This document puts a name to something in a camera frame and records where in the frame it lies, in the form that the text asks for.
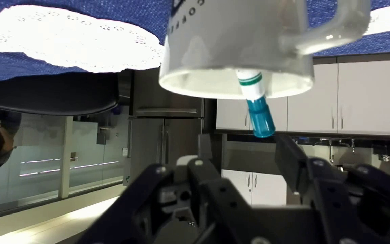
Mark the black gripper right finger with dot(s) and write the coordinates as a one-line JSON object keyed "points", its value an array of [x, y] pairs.
{"points": [[339, 204]]}

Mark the green marker pen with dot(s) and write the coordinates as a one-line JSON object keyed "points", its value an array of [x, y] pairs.
{"points": [[261, 120]]}

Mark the blue denim tablecloth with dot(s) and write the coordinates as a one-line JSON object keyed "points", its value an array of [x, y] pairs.
{"points": [[385, 43]]}

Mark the stainless steel appliance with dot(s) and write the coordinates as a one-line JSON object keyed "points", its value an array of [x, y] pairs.
{"points": [[159, 140]]}

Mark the white ceramic mug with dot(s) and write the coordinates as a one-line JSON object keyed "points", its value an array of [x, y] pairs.
{"points": [[230, 41]]}

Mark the white kitchen cabinets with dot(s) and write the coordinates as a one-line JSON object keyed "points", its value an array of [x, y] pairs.
{"points": [[362, 100]]}

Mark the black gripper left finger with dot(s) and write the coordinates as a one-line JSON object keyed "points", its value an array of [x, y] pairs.
{"points": [[195, 190]]}

